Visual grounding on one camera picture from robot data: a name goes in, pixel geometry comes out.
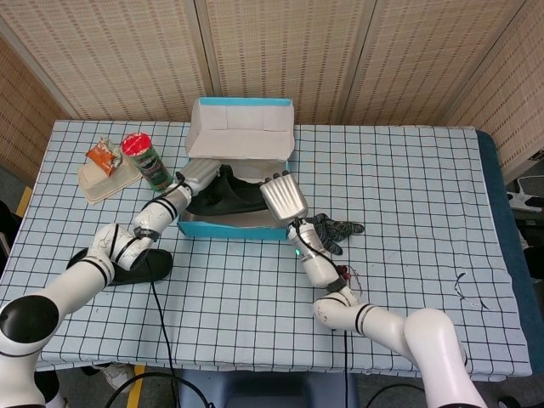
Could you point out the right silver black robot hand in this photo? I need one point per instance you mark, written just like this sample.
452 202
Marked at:
285 197

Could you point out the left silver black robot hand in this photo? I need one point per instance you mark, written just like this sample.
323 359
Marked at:
197 176

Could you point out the black rubber slipper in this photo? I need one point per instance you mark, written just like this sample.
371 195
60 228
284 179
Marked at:
157 265
238 195

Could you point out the teal cardboard shoe box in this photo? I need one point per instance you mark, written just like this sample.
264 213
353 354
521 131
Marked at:
238 144

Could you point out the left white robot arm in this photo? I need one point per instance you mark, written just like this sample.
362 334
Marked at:
76 280

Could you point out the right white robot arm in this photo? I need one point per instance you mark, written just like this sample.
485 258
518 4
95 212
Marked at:
382 327

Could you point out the green chips can red lid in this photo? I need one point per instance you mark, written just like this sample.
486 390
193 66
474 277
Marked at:
153 170

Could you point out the grey striped knit glove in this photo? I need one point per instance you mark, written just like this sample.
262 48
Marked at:
344 229

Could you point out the orange snack packet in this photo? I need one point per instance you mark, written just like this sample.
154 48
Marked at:
104 155

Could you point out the dark red grape bunch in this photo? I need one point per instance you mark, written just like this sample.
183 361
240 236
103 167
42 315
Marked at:
347 274

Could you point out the blue checkered tablecloth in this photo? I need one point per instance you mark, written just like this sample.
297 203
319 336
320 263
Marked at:
238 306

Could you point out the bamboo folding screen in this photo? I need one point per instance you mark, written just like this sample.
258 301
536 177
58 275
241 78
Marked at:
276 51

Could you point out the blue padded chair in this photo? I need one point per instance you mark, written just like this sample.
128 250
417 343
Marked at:
263 391

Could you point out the black bulky object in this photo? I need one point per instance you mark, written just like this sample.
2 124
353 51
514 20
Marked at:
6 221

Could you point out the white sneaker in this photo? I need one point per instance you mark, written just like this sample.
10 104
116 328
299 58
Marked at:
117 376
57 400

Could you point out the black trouser leg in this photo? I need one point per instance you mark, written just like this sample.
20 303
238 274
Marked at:
47 382

